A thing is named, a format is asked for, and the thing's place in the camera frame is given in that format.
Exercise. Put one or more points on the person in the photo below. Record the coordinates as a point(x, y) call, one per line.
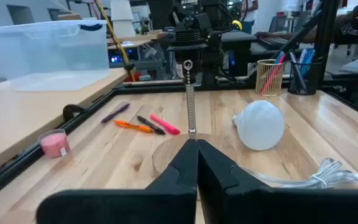
point(249, 15)

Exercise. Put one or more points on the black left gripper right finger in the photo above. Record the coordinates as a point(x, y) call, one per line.
point(275, 208)

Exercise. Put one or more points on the black pen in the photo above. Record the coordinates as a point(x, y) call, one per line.
point(151, 125)

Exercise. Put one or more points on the blue marker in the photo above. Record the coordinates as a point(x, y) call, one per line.
point(308, 62)

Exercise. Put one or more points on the orange pen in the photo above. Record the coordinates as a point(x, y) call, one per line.
point(134, 126)

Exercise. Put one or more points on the clear plastic storage bin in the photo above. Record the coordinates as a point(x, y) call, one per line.
point(48, 53)

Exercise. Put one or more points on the light wooden desk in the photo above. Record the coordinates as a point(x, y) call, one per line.
point(26, 118)

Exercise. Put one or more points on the white lightbulb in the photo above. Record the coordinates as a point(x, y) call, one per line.
point(259, 124)

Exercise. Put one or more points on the black aluminium table frame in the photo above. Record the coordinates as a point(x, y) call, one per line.
point(11, 172)

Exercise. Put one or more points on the black frame hook clamp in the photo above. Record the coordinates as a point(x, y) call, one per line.
point(73, 110)

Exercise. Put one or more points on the pink marker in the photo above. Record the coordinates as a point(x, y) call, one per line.
point(272, 74)

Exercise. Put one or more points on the white tapered column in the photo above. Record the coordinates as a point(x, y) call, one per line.
point(122, 18)

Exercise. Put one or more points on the pink highlighter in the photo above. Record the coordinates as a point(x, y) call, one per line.
point(165, 124)

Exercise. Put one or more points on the grey pen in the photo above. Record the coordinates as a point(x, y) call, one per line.
point(297, 73)

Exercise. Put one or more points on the wooden base lamp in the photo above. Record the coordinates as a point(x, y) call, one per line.
point(191, 109)

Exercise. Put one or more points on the purple pen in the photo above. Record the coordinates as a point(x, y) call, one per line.
point(115, 113)

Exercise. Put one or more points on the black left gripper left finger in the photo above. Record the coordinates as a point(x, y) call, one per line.
point(135, 205)

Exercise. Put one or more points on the pink candle jar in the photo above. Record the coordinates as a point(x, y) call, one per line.
point(54, 144)

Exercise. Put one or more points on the black mesh pen cup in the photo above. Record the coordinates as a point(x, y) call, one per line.
point(304, 77)

